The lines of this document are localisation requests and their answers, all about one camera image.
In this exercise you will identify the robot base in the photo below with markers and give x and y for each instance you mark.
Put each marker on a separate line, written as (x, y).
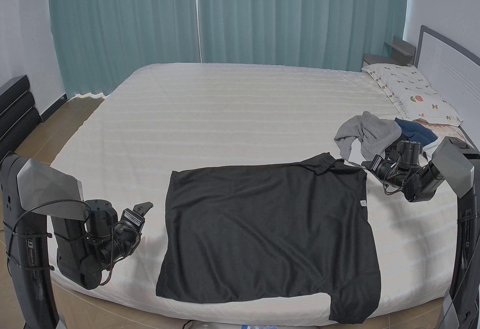
(258, 326)

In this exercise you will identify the bed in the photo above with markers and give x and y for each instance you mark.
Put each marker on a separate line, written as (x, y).
(225, 113)

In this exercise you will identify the pile of clothes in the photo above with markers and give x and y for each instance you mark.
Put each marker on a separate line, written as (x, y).
(375, 130)

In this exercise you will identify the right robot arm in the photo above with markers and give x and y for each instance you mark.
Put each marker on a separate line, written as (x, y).
(450, 166)

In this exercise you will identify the black T-shirt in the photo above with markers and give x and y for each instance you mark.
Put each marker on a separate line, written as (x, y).
(262, 226)

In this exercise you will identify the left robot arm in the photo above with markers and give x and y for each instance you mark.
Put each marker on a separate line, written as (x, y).
(37, 185)

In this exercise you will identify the white printed pillow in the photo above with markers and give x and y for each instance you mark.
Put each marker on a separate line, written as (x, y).
(408, 87)

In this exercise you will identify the blue-green curtain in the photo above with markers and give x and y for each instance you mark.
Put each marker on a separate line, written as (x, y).
(300, 4)
(123, 19)

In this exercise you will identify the black chest of drawers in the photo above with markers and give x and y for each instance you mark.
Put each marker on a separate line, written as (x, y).
(15, 113)

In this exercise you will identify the grey bedside table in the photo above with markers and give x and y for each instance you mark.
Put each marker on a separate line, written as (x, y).
(403, 46)

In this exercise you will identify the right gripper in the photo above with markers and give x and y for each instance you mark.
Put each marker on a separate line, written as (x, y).
(385, 168)

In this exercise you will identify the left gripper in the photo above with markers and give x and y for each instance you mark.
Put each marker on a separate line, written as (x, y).
(129, 233)

